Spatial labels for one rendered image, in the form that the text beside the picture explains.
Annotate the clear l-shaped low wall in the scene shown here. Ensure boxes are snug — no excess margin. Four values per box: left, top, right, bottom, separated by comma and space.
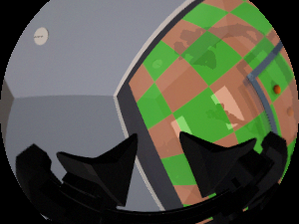
242, 77, 271, 135

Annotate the dark blue-grey l-shaped wall top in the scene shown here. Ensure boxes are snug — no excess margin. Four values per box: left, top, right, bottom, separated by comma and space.
246, 39, 284, 135

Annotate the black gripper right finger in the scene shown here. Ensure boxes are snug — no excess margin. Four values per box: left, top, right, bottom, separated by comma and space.
178, 131, 257, 199

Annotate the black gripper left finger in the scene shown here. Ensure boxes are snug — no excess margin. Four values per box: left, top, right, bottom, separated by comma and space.
56, 132, 138, 207

